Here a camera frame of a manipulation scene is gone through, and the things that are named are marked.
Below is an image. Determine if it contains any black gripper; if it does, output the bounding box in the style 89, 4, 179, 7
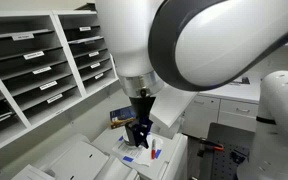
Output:
124, 95, 157, 150

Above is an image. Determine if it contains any white printed paper sheet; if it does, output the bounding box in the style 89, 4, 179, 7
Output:
112, 133, 165, 168

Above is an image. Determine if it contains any red marker pen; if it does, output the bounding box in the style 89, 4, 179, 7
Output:
150, 138, 158, 160

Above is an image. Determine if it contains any white office printer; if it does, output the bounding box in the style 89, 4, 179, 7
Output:
10, 124, 189, 180

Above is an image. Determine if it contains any orange and black clamp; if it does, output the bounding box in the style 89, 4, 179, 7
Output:
197, 138, 225, 158

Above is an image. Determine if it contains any black perforated metal plate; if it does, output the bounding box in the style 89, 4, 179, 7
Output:
198, 122, 257, 180

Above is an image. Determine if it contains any white drawer cabinet with counter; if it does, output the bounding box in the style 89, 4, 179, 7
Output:
183, 71, 263, 139

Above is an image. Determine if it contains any small black clamp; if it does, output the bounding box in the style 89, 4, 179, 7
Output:
229, 149, 248, 166

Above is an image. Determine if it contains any thin paper stack in slot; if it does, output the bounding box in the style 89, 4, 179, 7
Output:
67, 35, 105, 45

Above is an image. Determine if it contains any printed document on counter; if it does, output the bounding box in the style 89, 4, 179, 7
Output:
232, 76, 252, 86

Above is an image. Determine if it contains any white mail sorter shelf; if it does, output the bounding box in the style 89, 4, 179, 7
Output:
0, 9, 120, 159

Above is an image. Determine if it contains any black flat tray stack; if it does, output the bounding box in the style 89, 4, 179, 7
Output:
73, 2, 97, 12

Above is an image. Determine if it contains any black strap on arm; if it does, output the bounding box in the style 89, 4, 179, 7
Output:
255, 115, 278, 126

